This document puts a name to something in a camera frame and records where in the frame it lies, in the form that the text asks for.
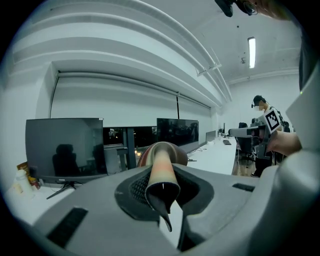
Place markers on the dark grey laptop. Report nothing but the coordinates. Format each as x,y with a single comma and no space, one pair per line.
210,137

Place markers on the white roller blind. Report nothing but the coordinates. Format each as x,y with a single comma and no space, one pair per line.
112,105
195,110

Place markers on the black head-worn camera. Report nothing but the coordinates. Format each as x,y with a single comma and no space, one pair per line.
226,8

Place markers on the person's face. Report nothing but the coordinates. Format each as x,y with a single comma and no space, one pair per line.
272,10

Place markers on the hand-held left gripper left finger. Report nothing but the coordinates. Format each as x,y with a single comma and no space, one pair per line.
100,200

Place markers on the long ceiling lamp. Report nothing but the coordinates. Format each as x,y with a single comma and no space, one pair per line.
252,52

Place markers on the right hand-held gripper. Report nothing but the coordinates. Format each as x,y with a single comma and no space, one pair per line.
272,120

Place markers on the brown snack packet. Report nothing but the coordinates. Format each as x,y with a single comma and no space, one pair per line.
23,167

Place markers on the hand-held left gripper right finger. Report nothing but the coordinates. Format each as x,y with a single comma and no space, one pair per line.
225,200

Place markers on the person's right forearm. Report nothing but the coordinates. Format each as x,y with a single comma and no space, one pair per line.
287,142

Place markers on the black flat monitor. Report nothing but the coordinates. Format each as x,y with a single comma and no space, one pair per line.
65,140

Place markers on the black curved wide monitor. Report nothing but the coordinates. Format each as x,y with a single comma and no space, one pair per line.
177,132

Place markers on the black office chair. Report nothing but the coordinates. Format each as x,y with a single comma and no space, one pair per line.
245,145

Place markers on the colourful striped mouse pad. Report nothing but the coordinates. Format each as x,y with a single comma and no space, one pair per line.
162,160

